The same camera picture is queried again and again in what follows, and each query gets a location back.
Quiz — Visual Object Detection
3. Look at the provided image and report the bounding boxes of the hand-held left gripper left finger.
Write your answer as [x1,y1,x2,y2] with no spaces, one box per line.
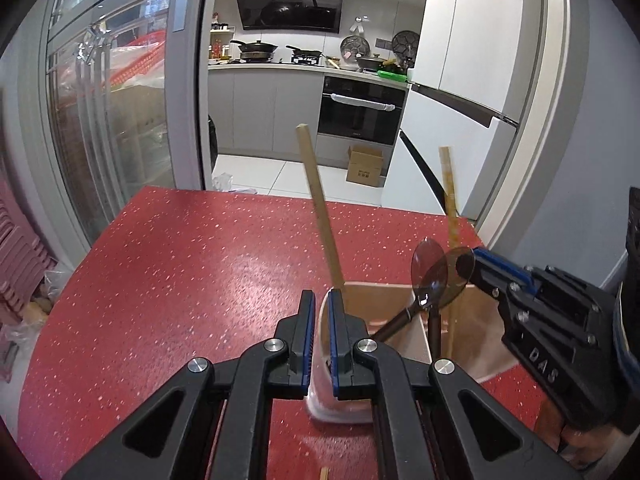
[62,289,317,480]

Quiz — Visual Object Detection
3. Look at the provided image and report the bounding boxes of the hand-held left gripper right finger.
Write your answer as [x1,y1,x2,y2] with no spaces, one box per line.
[328,287,584,480]

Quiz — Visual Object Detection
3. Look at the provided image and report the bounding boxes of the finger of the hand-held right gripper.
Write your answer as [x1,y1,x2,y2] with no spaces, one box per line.
[469,259,610,358]
[472,248,617,307]

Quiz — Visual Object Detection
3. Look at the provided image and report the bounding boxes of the translucent brown spoon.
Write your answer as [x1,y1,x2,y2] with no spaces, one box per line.
[371,246,477,343]
[411,237,448,367]

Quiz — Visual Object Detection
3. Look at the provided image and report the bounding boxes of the white plastic utensil holder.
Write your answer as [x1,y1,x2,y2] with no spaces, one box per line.
[305,280,521,423]

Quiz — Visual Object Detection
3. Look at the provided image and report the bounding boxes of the person's right hand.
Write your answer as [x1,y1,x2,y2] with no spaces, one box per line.
[535,400,621,466]

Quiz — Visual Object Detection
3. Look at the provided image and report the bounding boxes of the wooden chopstick speckled end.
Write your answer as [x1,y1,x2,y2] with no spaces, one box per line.
[438,146,461,361]

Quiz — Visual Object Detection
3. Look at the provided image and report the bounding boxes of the white refrigerator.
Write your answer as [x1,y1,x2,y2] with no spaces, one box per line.
[380,0,572,222]

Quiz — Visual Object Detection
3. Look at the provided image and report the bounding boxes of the cardboard box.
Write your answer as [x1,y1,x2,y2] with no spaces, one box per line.
[345,144,385,187]

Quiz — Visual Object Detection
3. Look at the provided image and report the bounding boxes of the clear plastic bag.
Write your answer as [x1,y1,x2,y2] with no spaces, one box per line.
[211,172,257,195]

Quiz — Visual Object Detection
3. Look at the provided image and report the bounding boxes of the black built-in oven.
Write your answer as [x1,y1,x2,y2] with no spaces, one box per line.
[317,74,407,144]

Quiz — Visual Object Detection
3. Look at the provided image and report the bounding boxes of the black trash bag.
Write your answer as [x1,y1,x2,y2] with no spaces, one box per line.
[207,114,219,172]

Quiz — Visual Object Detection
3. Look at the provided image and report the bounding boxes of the round metal steamer rack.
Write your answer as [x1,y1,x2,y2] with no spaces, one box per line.
[391,30,420,57]
[340,35,370,59]

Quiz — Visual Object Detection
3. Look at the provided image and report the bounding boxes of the grey base cabinets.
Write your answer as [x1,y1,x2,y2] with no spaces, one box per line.
[207,66,326,160]

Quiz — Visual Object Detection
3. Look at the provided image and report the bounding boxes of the sliding glass door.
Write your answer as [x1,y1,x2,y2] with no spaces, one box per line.
[46,0,222,243]

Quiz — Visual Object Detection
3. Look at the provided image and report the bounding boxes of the black frying pan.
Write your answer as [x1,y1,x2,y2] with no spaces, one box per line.
[285,45,324,66]

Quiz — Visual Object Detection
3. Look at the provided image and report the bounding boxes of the stack of pink stools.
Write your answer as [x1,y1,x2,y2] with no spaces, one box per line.
[0,157,57,381]

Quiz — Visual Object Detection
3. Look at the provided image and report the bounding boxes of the black wok with lid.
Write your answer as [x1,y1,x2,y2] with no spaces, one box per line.
[230,39,279,64]

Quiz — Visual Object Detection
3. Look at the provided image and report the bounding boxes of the spice rack with bottles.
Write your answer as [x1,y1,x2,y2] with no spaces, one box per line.
[208,11,232,64]

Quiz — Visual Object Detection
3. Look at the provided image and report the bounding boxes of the black range hood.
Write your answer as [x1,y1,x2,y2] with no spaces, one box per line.
[233,0,346,32]

